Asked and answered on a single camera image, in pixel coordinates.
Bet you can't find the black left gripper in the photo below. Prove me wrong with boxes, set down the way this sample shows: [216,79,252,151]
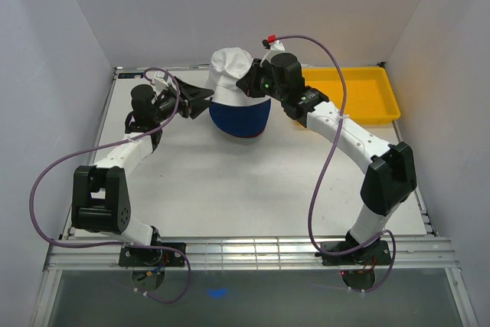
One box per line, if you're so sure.
[152,77,214,123]

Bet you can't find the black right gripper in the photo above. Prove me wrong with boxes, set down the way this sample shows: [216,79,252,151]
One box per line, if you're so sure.
[235,60,286,103]

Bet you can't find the white bucket hat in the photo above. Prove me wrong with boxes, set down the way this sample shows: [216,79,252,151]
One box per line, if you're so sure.
[206,47,270,107]

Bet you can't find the blue bucket hat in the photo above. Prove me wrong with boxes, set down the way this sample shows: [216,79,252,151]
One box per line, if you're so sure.
[209,100,271,137]

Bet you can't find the maroon bucket hat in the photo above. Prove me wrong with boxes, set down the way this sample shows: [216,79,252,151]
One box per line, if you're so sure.
[237,131,263,139]

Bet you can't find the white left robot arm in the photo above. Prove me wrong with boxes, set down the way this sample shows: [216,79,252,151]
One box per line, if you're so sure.
[71,79,214,266]

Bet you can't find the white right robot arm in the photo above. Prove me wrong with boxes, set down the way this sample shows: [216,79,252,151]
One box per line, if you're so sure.
[236,52,417,263]

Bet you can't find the blue label sticker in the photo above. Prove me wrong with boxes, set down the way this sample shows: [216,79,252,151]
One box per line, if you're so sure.
[117,72,143,79]

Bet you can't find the yellow plastic tray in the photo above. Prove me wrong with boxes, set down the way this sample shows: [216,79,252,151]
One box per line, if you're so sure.
[302,67,400,126]

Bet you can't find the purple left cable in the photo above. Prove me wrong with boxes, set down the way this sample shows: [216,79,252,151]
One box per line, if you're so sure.
[29,67,192,303]

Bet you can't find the purple cable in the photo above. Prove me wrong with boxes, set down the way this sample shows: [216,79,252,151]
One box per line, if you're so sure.
[273,34,396,294]
[29,67,192,303]

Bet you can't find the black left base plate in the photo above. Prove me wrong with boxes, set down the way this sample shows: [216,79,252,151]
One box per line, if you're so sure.
[118,241,187,267]

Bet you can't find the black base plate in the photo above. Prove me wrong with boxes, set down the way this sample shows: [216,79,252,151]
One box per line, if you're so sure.
[118,241,187,267]
[315,240,391,266]

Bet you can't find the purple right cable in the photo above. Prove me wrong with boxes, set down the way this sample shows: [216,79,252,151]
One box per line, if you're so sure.
[273,34,396,294]

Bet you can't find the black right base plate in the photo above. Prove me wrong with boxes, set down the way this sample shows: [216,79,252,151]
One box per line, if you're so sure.
[315,240,391,266]

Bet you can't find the aluminium frame rail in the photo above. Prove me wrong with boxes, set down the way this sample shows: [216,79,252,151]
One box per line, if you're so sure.
[44,236,459,270]

